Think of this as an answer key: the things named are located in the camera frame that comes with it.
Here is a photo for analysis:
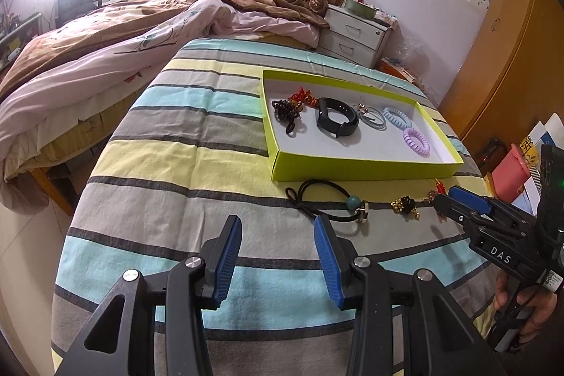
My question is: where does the dark beaded bracelet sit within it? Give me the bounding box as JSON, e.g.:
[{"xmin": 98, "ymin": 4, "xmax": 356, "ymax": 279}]
[{"xmin": 270, "ymin": 98, "xmax": 306, "ymax": 137}]

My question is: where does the red knot charm with beads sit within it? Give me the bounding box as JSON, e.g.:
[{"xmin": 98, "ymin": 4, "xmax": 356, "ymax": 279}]
[{"xmin": 288, "ymin": 87, "xmax": 321, "ymax": 109}]

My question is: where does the cluttered storage shelf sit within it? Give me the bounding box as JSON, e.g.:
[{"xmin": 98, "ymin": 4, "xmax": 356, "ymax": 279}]
[{"xmin": 0, "ymin": 12, "xmax": 43, "ymax": 74}]

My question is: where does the stack of books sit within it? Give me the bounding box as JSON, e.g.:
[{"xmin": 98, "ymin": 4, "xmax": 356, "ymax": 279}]
[{"xmin": 378, "ymin": 56, "xmax": 420, "ymax": 85}]

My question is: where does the red tassel charm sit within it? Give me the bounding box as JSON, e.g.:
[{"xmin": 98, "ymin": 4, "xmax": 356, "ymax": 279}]
[{"xmin": 424, "ymin": 178, "xmax": 448, "ymax": 206}]

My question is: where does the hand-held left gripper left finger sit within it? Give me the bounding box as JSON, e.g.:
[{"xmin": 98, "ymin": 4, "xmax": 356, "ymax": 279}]
[{"xmin": 55, "ymin": 215, "xmax": 243, "ymax": 376}]

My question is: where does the white nightstand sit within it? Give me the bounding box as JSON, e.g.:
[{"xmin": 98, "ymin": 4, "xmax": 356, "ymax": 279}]
[{"xmin": 317, "ymin": 4, "xmax": 396, "ymax": 69}]

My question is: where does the striped bedsheet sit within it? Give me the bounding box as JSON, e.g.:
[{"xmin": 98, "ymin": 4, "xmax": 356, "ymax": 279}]
[{"xmin": 50, "ymin": 37, "xmax": 499, "ymax": 376}]

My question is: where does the wooden bed frame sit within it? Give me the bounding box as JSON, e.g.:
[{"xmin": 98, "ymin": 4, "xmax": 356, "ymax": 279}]
[{"xmin": 4, "ymin": 164, "xmax": 76, "ymax": 219}]

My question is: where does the black hair tie teal bead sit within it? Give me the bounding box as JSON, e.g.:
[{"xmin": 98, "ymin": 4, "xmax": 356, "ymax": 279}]
[{"xmin": 285, "ymin": 178, "xmax": 371, "ymax": 228}]

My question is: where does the wooden wardrobe with round knob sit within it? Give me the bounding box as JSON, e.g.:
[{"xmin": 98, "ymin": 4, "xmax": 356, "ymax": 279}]
[{"xmin": 440, "ymin": 0, "xmax": 564, "ymax": 148}]

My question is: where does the black office chair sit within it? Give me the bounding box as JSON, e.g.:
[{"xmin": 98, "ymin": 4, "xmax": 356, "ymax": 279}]
[{"xmin": 55, "ymin": 0, "xmax": 103, "ymax": 27}]

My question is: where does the black gold bead charm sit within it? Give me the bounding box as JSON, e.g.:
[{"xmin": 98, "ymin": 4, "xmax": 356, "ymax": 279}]
[{"xmin": 390, "ymin": 196, "xmax": 422, "ymax": 221}]

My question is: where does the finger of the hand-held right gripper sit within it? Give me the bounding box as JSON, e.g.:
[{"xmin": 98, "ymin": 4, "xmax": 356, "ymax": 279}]
[
  {"xmin": 434, "ymin": 195, "xmax": 495, "ymax": 234},
  {"xmin": 448, "ymin": 185, "xmax": 537, "ymax": 241}
]

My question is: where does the stack of papers and cards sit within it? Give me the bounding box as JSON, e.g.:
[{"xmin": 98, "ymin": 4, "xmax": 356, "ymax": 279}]
[{"xmin": 513, "ymin": 114, "xmax": 564, "ymax": 211}]

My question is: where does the lime green shallow box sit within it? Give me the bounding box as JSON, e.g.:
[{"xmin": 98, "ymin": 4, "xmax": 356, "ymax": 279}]
[{"xmin": 261, "ymin": 70, "xmax": 464, "ymax": 182}]

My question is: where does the grey hair tie with beads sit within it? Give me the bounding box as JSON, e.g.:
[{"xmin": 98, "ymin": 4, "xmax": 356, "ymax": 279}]
[{"xmin": 354, "ymin": 104, "xmax": 389, "ymax": 131}]

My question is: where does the blue spiral hair tie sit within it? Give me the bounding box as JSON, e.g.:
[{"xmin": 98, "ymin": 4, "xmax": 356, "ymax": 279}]
[{"xmin": 382, "ymin": 107, "xmax": 413, "ymax": 130}]

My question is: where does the black smart band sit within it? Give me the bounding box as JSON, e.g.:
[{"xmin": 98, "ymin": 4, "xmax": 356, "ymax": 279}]
[{"xmin": 315, "ymin": 97, "xmax": 364, "ymax": 138}]

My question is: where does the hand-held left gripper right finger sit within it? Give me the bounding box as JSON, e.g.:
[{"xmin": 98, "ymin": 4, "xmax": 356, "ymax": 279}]
[{"xmin": 312, "ymin": 214, "xmax": 507, "ymax": 376}]

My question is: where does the pink plastic bin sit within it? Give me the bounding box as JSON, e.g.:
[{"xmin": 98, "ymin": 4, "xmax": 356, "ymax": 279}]
[{"xmin": 491, "ymin": 144, "xmax": 537, "ymax": 201}]

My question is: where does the purple spiral hair tie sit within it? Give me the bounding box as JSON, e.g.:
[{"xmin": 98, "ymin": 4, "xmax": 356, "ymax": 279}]
[{"xmin": 403, "ymin": 128, "xmax": 431, "ymax": 157}]

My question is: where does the black bag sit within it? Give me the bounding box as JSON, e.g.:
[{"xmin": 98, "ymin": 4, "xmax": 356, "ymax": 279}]
[{"xmin": 480, "ymin": 137, "xmax": 508, "ymax": 177}]

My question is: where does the green basin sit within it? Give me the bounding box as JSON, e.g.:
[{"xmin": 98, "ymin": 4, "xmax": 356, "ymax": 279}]
[{"xmin": 343, "ymin": 0, "xmax": 378, "ymax": 18}]

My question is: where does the pink and brown quilt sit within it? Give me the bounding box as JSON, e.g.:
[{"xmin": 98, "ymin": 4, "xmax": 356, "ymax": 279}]
[{"xmin": 0, "ymin": 0, "xmax": 332, "ymax": 184}]

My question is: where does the person's right hand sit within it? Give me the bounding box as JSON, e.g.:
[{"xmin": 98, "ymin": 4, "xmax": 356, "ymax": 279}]
[{"xmin": 493, "ymin": 274, "xmax": 559, "ymax": 344}]

